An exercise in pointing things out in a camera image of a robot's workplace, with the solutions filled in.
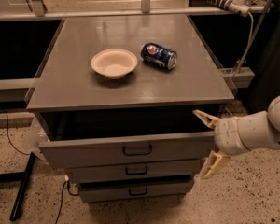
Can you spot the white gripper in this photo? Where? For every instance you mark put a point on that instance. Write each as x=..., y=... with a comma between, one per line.
x=228, y=134

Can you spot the grey top drawer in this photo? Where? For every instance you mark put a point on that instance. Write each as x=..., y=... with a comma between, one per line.
x=127, y=150

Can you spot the grey drawer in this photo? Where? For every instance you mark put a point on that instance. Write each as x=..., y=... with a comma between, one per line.
x=134, y=191
x=130, y=171
x=127, y=150

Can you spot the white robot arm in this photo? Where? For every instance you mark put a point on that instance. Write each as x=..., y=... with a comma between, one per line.
x=262, y=129

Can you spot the grey middle drawer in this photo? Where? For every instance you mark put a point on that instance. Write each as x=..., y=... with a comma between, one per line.
x=130, y=171

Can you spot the grey bottom drawer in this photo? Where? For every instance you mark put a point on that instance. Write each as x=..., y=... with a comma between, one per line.
x=134, y=191

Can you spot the grey drawer cabinet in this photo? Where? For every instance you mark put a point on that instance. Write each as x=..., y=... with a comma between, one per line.
x=73, y=102

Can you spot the blue pepsi can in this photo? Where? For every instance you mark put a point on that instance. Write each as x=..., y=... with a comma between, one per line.
x=160, y=56

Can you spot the white paper bowl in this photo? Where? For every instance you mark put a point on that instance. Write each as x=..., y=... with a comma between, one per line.
x=114, y=63

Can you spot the white power strip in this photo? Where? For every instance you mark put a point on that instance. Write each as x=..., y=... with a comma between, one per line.
x=233, y=6

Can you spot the black metal floor bar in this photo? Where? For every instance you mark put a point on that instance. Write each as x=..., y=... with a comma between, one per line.
x=25, y=177

